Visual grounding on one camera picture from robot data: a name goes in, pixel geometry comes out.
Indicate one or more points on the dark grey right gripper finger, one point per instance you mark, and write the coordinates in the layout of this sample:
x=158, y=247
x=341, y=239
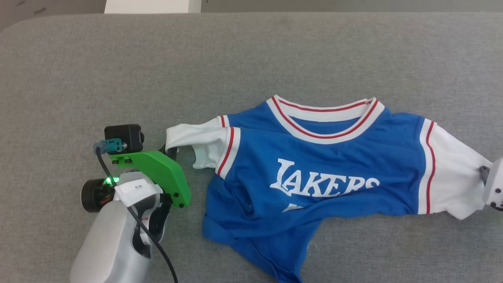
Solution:
x=485, y=173

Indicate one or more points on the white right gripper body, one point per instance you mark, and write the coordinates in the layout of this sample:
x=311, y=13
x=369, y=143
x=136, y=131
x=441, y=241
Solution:
x=496, y=184

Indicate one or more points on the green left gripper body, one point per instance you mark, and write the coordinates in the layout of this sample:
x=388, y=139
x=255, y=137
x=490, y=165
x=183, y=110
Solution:
x=161, y=173

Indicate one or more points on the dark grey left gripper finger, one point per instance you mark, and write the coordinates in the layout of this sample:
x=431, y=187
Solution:
x=171, y=151

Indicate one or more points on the blue Lakers basketball jersey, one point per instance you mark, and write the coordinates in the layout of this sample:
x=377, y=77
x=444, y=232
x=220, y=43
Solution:
x=314, y=157

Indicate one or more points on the grey fabric sofa cushion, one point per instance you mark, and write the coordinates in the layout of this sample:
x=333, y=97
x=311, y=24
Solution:
x=275, y=55

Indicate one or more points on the white rectangular box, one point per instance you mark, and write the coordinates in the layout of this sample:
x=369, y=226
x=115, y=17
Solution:
x=153, y=6

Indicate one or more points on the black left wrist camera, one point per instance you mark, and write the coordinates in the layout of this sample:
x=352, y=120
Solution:
x=123, y=135

